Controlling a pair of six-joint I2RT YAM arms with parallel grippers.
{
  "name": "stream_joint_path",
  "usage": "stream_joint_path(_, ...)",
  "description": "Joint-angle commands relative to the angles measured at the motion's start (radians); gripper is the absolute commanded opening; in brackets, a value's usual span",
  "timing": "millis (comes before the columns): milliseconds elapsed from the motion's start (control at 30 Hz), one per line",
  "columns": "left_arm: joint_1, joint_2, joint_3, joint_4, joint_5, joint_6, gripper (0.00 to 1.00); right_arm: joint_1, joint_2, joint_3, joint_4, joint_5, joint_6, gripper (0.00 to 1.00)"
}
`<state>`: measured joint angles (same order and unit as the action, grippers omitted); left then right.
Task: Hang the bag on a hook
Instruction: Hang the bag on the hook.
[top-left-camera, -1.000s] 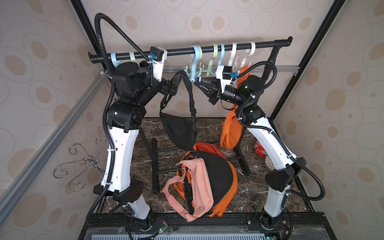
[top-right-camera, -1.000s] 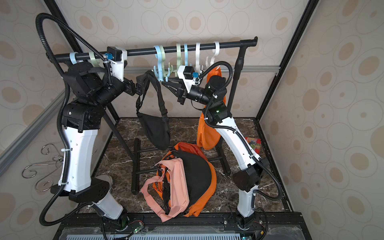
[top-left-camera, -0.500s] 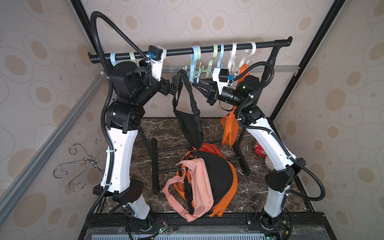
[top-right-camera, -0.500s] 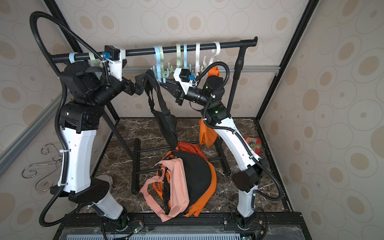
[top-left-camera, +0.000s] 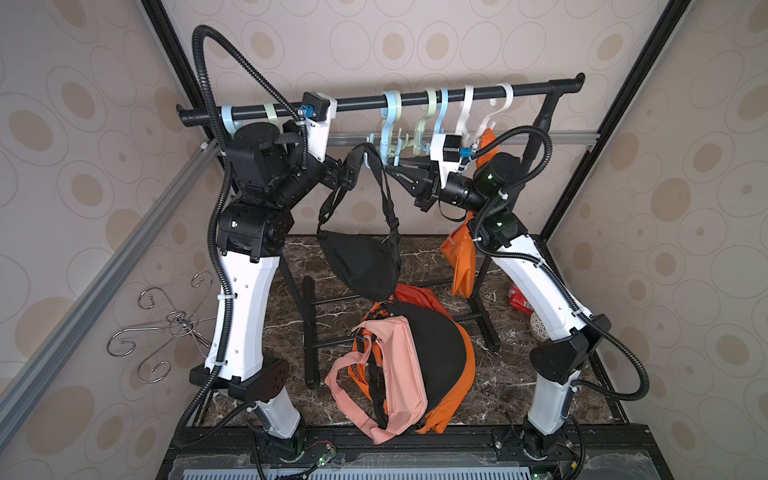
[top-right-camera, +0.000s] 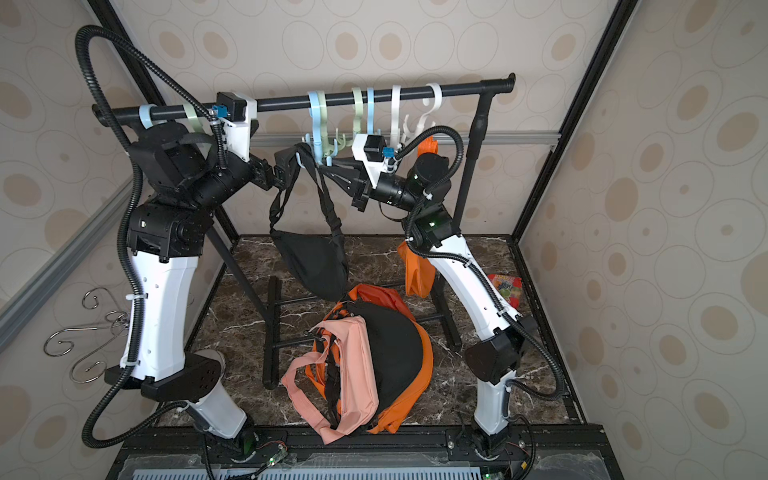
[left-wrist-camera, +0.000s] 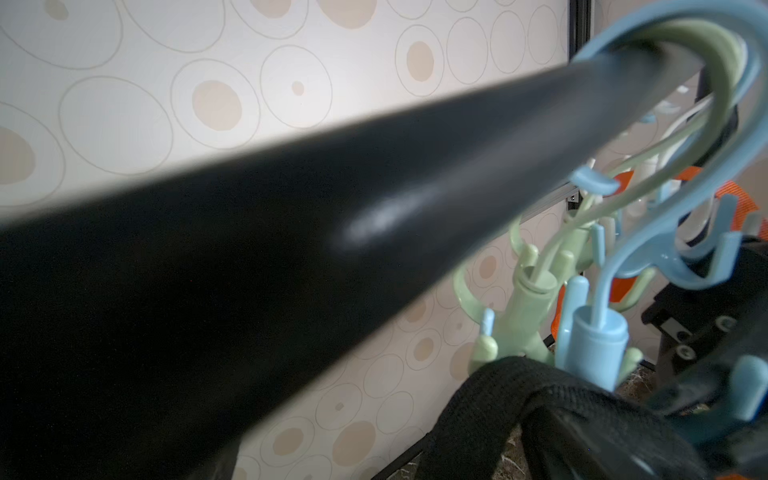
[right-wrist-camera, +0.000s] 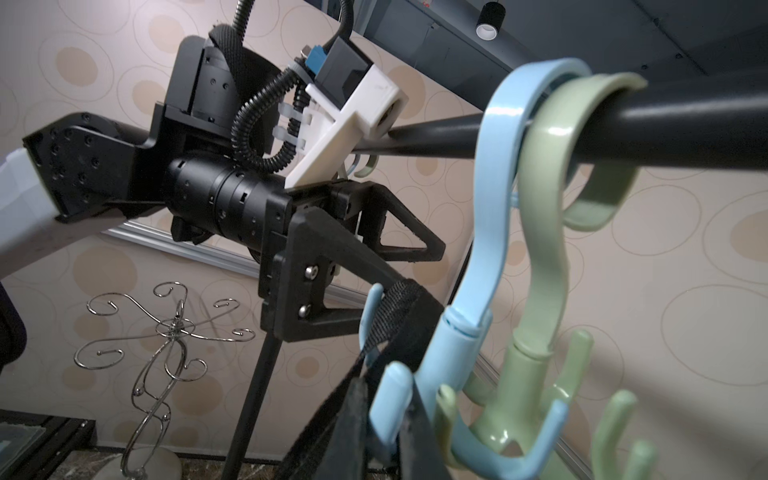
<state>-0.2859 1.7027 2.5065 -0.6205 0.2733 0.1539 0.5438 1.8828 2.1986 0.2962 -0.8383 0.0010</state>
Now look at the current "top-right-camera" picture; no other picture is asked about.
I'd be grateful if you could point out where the black sling bag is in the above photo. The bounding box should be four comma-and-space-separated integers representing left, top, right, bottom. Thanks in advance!
269, 143, 349, 301

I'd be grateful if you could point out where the orange sling bag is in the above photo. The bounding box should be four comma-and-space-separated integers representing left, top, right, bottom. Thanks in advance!
397, 136, 440, 300

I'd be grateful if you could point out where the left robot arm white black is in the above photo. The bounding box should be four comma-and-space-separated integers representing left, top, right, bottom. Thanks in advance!
83, 120, 268, 447

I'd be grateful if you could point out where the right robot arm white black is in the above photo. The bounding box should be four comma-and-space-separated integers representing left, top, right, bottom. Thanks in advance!
320, 153, 536, 437

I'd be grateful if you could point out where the light green hook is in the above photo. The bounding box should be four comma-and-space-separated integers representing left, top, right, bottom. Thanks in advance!
316, 91, 347, 166
352, 87, 364, 136
183, 103, 206, 134

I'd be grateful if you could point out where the white hook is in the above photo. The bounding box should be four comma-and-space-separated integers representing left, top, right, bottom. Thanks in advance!
390, 84, 410, 145
413, 82, 443, 137

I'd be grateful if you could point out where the light blue hook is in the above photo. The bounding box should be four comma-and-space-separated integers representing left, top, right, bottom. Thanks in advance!
138, 104, 159, 130
306, 91, 326, 165
366, 88, 375, 135

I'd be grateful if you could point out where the pink sling bag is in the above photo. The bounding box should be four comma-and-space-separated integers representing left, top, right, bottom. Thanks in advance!
281, 316, 379, 445

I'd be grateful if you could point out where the dark grey clothes rack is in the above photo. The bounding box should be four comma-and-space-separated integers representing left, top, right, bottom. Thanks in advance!
91, 73, 517, 390

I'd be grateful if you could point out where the orange backpack bottom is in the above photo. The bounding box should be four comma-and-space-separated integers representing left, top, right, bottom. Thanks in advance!
295, 284, 434, 435

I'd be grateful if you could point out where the red snack packet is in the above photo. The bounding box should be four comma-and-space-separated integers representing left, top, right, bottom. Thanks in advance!
488, 274, 523, 309

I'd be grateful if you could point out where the chrome jewelry stand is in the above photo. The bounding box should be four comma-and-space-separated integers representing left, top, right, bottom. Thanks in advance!
42, 286, 130, 386

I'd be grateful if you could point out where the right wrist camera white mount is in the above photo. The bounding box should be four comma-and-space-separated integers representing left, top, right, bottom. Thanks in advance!
351, 134, 399, 189

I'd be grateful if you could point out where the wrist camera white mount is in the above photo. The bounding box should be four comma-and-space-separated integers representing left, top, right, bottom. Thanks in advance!
351, 134, 399, 189
213, 92, 258, 163

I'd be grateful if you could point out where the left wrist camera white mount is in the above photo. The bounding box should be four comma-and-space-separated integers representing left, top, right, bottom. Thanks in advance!
213, 92, 258, 163

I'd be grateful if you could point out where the black corner frame post left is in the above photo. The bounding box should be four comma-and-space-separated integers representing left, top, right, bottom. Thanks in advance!
85, 0, 165, 106

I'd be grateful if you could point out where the black corner frame post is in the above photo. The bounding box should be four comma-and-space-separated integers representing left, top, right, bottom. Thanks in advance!
510, 0, 639, 245
85, 0, 165, 106

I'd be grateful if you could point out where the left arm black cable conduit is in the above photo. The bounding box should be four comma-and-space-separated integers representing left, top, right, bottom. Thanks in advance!
74, 25, 228, 450

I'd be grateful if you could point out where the aluminium rail left wall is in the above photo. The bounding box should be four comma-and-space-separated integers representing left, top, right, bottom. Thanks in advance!
1, 181, 132, 351

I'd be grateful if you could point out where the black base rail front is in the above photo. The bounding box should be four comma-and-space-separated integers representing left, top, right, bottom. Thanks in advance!
107, 421, 623, 479

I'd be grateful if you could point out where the black corner frame post right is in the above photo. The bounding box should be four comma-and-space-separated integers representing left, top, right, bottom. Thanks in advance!
510, 0, 639, 245

